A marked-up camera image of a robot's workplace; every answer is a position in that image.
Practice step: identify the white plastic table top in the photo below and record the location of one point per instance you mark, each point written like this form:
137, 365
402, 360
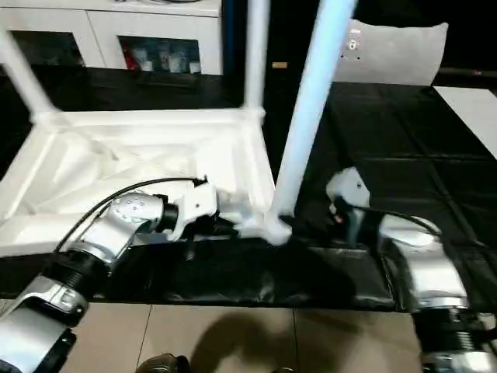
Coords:
116, 148

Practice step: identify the white plastic table leg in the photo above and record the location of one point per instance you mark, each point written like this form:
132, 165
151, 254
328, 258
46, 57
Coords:
23, 81
256, 54
311, 101

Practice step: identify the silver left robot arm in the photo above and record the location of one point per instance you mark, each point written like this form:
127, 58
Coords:
109, 233

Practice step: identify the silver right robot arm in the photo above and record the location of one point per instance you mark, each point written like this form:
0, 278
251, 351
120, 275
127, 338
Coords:
427, 264

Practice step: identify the black work mat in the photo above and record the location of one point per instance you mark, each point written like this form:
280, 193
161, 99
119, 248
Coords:
404, 171

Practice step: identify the dark left robot foot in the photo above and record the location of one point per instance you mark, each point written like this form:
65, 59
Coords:
161, 364

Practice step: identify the small yellow label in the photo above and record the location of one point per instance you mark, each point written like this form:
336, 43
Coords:
279, 65

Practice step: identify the white flat board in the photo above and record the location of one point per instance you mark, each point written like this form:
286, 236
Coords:
474, 116

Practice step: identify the light grey cushion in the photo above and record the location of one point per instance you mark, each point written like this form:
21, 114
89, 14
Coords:
396, 54

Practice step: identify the black cabinet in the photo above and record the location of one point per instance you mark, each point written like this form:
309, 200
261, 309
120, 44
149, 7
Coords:
279, 31

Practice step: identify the white glass-door cabinet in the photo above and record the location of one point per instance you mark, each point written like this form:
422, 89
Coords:
116, 31

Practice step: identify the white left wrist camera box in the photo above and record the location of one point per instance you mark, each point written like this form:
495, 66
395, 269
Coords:
194, 203

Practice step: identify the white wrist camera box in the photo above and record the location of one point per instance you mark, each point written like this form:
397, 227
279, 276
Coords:
347, 188
194, 203

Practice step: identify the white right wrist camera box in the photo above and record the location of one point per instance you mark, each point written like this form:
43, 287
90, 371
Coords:
347, 188

